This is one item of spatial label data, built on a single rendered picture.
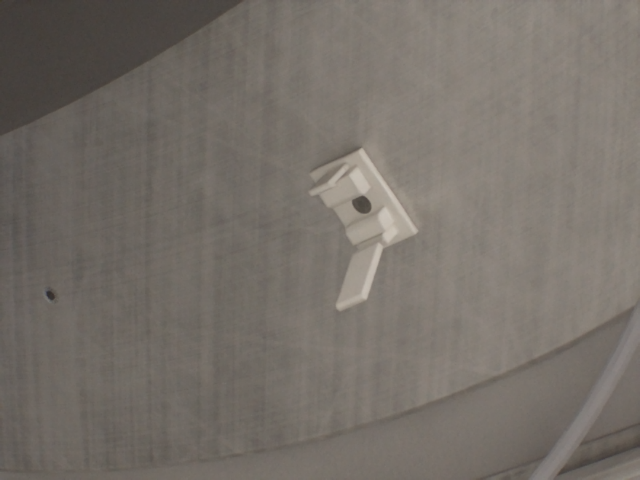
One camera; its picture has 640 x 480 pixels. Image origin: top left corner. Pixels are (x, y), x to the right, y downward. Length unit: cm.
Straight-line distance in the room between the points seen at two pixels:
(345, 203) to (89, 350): 9
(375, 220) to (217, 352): 7
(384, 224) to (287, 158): 3
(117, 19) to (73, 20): 1
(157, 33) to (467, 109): 7
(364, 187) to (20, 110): 8
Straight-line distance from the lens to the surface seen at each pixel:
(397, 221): 95
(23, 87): 92
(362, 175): 94
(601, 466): 95
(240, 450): 101
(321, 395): 99
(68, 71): 91
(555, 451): 93
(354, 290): 94
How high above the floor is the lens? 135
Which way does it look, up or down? 36 degrees down
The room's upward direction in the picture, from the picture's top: 2 degrees clockwise
